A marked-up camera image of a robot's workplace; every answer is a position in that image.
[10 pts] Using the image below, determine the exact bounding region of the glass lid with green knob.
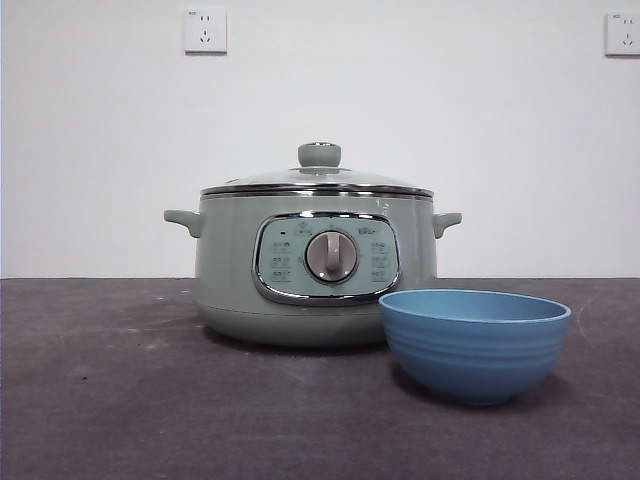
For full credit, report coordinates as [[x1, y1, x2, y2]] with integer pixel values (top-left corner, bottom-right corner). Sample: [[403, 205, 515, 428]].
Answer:
[[199, 141, 434, 197]]

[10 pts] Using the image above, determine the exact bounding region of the pale green electric steamer pot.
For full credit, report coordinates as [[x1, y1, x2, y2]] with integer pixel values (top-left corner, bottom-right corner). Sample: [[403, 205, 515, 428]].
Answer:
[[163, 188, 463, 348]]

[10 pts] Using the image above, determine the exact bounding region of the blue ribbed bowl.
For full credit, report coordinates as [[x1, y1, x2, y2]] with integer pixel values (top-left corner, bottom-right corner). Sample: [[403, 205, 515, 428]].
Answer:
[[378, 288, 573, 406]]

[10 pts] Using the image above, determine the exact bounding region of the white wall socket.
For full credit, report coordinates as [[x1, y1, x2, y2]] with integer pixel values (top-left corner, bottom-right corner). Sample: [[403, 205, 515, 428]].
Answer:
[[604, 10, 640, 57], [184, 8, 228, 55]]

